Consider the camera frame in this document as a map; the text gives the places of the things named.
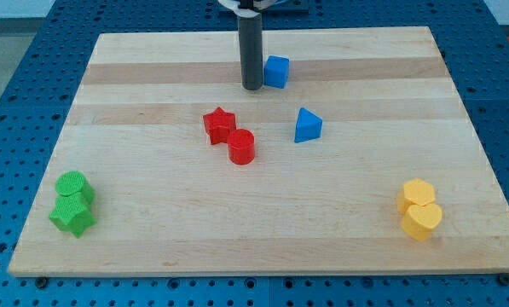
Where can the yellow hexagon block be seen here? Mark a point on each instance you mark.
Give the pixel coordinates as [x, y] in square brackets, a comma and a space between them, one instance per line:
[415, 192]

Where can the yellow heart block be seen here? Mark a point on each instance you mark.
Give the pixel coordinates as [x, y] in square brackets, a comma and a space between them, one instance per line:
[419, 222]

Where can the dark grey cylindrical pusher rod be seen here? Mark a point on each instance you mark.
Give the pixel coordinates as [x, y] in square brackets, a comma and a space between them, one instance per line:
[250, 31]

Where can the green star block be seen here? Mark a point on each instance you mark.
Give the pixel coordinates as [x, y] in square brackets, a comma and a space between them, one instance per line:
[72, 214]

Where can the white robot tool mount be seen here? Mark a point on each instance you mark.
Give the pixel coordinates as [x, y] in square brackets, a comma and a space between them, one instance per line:
[247, 8]

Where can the blue cube block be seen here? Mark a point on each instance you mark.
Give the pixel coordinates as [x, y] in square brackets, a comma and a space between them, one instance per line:
[276, 71]

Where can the green cylinder block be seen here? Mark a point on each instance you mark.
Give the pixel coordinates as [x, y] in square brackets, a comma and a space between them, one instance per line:
[73, 182]

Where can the blue triangular prism block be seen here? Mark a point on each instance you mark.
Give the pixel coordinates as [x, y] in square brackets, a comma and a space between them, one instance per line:
[308, 126]

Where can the red star block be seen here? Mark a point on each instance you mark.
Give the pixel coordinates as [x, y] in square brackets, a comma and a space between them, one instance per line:
[218, 125]

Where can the red cylinder block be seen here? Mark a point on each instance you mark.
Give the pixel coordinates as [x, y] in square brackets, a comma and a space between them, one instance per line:
[241, 147]

